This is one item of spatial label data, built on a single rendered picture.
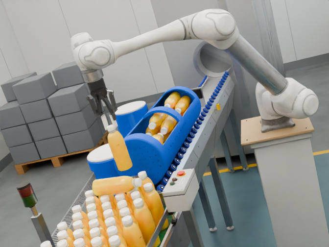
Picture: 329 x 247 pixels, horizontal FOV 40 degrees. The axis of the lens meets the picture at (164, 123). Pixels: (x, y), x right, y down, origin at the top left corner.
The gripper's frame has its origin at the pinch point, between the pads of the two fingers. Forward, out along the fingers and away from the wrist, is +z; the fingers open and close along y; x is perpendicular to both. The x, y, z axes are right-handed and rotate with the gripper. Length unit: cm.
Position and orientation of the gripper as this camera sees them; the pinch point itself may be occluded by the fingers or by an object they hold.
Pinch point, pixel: (109, 121)
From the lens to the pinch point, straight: 208.2
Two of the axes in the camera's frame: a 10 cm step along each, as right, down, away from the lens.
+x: -2.8, 3.8, -8.8
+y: -9.2, 1.7, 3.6
